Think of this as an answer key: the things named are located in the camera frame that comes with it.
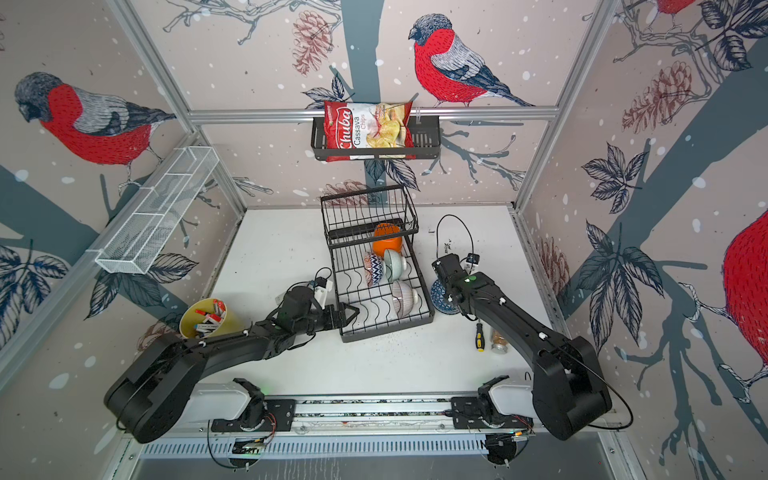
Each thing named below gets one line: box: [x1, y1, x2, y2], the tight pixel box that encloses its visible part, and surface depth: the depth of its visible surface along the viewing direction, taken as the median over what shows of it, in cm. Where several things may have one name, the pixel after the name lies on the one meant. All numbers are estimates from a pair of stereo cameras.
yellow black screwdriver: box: [475, 319, 485, 353], surface depth 87 cm
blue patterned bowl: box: [430, 279, 460, 315], surface depth 92 cm
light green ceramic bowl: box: [384, 249, 407, 283], surface depth 96 cm
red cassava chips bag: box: [324, 101, 416, 162], surface depth 90 cm
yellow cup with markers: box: [179, 298, 244, 339], surface depth 80 cm
